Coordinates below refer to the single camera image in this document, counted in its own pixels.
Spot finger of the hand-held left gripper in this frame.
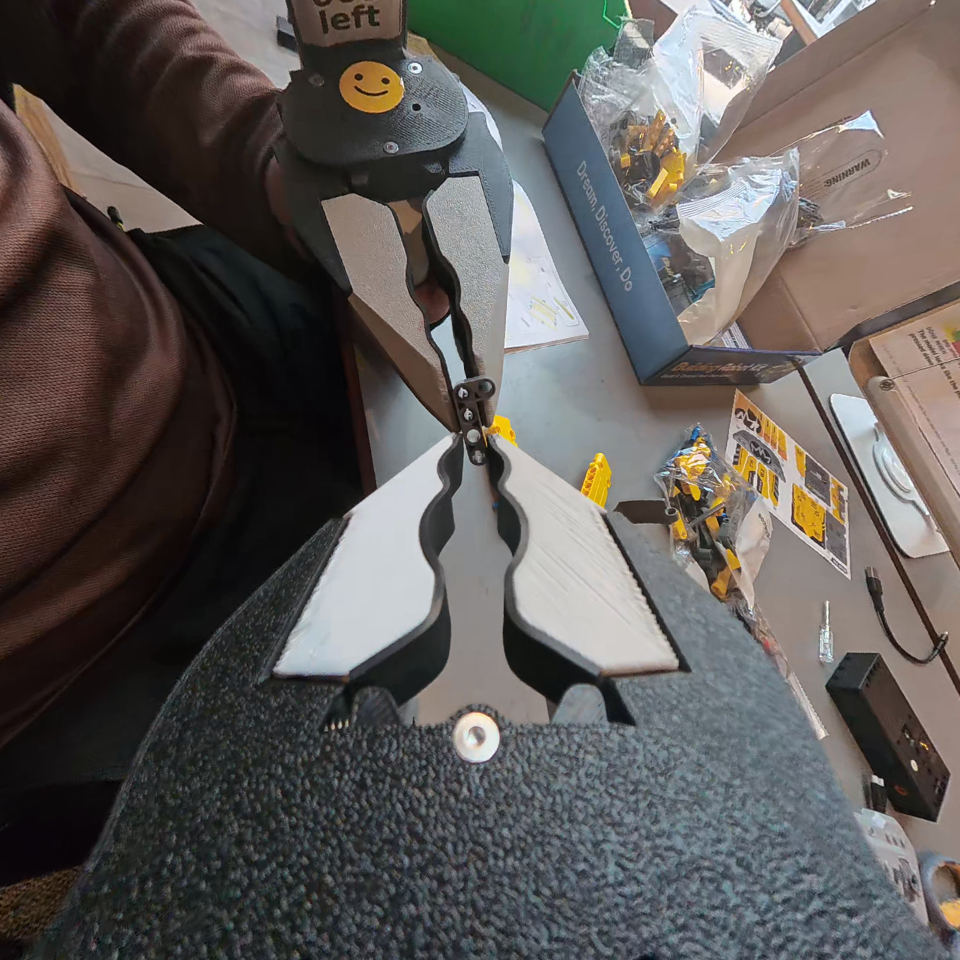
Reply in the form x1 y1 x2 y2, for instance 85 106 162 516
321 192 462 436
422 174 510 421

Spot grey yellow scissors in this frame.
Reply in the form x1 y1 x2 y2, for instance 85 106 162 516
918 850 960 936

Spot grey desk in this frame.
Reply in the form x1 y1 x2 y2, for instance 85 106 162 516
330 45 960 864

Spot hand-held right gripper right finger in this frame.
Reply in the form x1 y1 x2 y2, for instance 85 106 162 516
487 437 681 704

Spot person's black trousers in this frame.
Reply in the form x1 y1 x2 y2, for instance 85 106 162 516
0 223 378 886

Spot printed instruction sheet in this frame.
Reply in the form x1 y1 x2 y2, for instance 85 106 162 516
870 303 960 490

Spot person's left forearm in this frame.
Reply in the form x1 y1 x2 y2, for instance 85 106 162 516
112 0 301 234

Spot person's left hand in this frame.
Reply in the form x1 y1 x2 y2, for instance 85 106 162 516
412 271 453 324

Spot bag of yellow bricks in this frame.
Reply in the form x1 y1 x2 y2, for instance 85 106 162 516
653 422 778 603

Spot grey hub brick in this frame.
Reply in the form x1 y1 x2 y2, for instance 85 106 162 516
854 807 924 924

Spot grey bent beam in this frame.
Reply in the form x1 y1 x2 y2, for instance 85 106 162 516
453 376 498 467

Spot green plastic bin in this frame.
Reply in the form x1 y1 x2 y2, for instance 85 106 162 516
405 0 633 114

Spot clear bag of black parts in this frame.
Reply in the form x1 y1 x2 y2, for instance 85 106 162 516
793 111 918 250

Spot heap of clear part bags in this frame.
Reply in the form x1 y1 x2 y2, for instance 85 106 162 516
580 6 805 348

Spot yellow grey brick assembly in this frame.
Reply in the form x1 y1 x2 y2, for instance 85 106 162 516
580 451 681 528

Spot blue robot kit box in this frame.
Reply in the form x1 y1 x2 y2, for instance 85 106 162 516
540 0 960 388

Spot instruction booklet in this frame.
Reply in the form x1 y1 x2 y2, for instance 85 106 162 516
450 82 591 354

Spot black battery box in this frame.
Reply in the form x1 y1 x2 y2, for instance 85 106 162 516
824 651 953 825

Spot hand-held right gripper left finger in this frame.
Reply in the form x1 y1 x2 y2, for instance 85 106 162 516
273 435 465 702

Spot bag of black red pins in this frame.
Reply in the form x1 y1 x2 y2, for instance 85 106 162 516
738 592 831 741

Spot yellow grey sticker sheet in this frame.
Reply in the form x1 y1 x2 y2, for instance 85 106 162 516
724 387 853 583

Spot wooden display board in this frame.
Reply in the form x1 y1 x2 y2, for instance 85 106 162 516
846 298 960 483

